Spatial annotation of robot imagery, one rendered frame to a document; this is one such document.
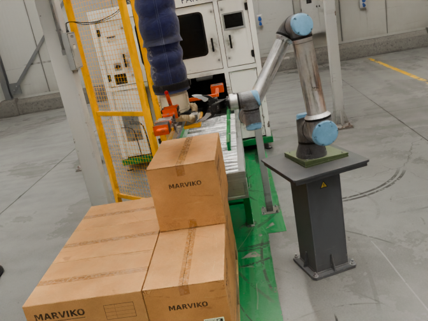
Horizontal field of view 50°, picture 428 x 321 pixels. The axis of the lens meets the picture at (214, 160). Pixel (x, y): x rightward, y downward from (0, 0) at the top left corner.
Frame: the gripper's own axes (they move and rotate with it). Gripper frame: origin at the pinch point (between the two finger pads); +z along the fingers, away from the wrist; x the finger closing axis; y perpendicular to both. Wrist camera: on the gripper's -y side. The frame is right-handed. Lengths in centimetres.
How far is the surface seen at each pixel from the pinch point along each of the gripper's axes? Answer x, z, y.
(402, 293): -124, -101, -19
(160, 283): -70, 27, -58
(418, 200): -124, -158, 96
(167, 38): 38.9, 8.5, 17.5
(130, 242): -70, 50, -10
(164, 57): 28.9, 12.7, 16.9
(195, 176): -37.8, 6.1, -3.9
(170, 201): -51, 23, -3
